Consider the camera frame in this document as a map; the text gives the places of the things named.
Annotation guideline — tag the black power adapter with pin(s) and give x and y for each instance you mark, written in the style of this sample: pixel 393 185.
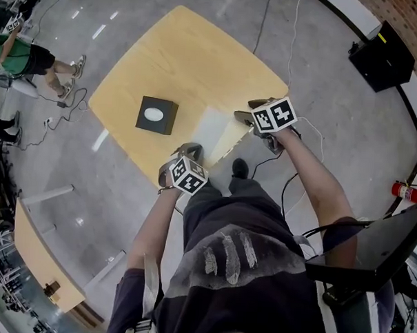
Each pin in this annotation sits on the black power adapter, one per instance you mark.
pixel 61 104

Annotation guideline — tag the person's right forearm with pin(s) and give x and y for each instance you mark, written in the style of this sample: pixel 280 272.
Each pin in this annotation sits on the person's right forearm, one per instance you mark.
pixel 308 166

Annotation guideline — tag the person's dark feather print shirt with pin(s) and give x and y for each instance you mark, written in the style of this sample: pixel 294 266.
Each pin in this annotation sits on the person's dark feather print shirt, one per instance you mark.
pixel 257 302

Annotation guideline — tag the small brown box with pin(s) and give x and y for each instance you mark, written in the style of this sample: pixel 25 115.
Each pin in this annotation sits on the small brown box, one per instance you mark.
pixel 51 288

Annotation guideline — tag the small black device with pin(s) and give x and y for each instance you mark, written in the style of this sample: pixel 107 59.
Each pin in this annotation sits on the small black device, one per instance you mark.
pixel 341 296

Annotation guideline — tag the white power strip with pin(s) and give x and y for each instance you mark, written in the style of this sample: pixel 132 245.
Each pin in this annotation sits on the white power strip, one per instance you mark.
pixel 48 122

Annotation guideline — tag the flat black pack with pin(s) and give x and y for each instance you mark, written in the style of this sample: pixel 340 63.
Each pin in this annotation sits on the flat black pack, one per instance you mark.
pixel 374 245

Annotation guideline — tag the black speaker box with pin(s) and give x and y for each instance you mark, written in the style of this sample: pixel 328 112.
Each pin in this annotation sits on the black speaker box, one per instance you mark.
pixel 382 59

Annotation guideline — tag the person's black shoe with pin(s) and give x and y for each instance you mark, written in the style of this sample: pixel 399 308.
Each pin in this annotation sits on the person's black shoe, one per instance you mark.
pixel 240 168

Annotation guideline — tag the red fire extinguisher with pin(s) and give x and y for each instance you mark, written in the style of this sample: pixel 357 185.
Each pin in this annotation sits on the red fire extinguisher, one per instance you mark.
pixel 405 191

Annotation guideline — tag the white tissue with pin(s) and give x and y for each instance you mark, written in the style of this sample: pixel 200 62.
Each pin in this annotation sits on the white tissue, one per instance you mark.
pixel 153 113

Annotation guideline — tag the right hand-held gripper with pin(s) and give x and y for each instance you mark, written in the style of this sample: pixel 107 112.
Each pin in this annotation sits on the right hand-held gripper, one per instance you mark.
pixel 274 115

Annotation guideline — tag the person's left forearm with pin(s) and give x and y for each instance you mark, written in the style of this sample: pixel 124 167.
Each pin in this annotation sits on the person's left forearm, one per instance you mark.
pixel 154 222

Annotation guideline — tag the black tissue box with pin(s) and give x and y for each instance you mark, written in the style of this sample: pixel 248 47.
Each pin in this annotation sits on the black tissue box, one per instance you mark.
pixel 160 124

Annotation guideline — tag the wooden side table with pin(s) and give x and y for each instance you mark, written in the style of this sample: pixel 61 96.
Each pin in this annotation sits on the wooden side table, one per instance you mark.
pixel 42 255

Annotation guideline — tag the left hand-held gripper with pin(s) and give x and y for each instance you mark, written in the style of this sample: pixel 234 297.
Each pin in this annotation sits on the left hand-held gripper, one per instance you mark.
pixel 189 177

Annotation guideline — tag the person's dark trousers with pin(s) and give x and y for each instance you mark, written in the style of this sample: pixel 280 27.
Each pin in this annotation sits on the person's dark trousers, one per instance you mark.
pixel 234 205

